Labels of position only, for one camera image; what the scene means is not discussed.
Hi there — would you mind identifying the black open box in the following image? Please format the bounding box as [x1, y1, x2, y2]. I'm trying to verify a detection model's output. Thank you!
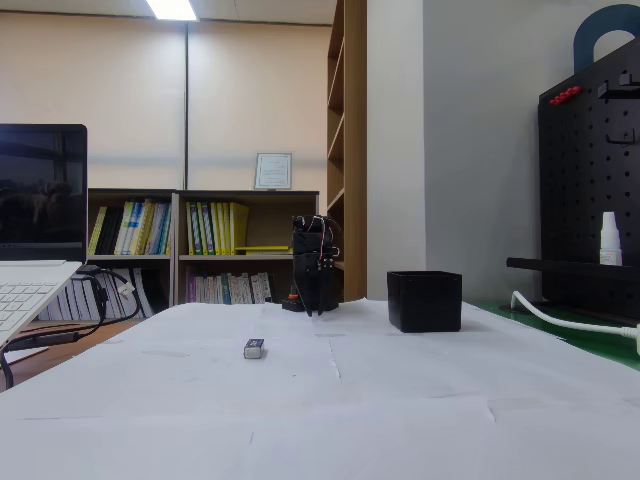
[386, 270, 464, 334]

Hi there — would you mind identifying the flat yellow folder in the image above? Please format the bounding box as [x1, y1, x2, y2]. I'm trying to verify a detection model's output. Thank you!
[233, 244, 294, 257]

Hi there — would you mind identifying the white paper sheet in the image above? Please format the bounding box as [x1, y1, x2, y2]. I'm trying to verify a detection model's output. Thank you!
[0, 405, 254, 480]
[0, 337, 346, 421]
[327, 332, 640, 401]
[259, 297, 481, 337]
[69, 302, 269, 351]
[247, 394, 640, 480]

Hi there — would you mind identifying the low wooden bookshelf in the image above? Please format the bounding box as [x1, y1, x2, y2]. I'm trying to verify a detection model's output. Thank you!
[172, 189, 321, 307]
[87, 188, 177, 321]

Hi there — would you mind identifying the thick yellow binder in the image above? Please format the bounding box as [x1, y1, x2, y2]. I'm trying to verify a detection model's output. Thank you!
[228, 201, 251, 256]

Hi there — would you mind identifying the narrow yellow binder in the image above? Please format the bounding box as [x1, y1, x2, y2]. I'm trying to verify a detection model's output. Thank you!
[209, 201, 224, 256]
[219, 201, 232, 256]

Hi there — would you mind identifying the framed certificate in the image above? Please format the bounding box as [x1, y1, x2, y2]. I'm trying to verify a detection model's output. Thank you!
[253, 151, 294, 192]

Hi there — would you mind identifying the green spine book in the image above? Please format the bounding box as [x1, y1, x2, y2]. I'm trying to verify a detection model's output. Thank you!
[201, 201, 217, 256]

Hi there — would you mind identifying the tall wooden bookshelf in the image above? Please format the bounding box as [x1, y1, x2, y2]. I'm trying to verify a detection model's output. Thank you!
[326, 0, 369, 304]

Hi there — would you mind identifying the black book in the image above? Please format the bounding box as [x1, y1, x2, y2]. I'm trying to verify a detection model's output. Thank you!
[95, 205, 125, 256]

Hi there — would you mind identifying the thin yellow book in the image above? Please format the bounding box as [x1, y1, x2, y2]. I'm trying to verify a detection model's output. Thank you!
[88, 205, 109, 256]

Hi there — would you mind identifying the black pegboard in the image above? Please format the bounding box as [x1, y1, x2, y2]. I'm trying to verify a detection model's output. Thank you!
[505, 35, 640, 322]

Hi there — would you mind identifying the white laptop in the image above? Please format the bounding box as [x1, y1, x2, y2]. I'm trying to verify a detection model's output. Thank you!
[0, 123, 89, 350]

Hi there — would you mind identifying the ceiling light panel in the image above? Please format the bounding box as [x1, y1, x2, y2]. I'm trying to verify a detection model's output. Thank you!
[144, 0, 200, 22]

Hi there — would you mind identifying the white dropper bottle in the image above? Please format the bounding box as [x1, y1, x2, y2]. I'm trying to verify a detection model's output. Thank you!
[599, 211, 625, 267]

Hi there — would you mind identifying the dark blue arch board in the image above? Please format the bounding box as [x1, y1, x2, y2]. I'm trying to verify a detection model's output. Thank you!
[572, 3, 640, 75]

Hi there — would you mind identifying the red white servo wire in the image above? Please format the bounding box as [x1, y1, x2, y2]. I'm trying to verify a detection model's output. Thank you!
[310, 216, 335, 274]

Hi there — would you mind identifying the white power strip cable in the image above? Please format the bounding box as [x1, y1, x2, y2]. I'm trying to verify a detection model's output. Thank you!
[509, 290, 640, 339]

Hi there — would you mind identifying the black laptop cable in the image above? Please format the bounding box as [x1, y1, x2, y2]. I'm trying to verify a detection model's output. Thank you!
[9, 267, 146, 351]

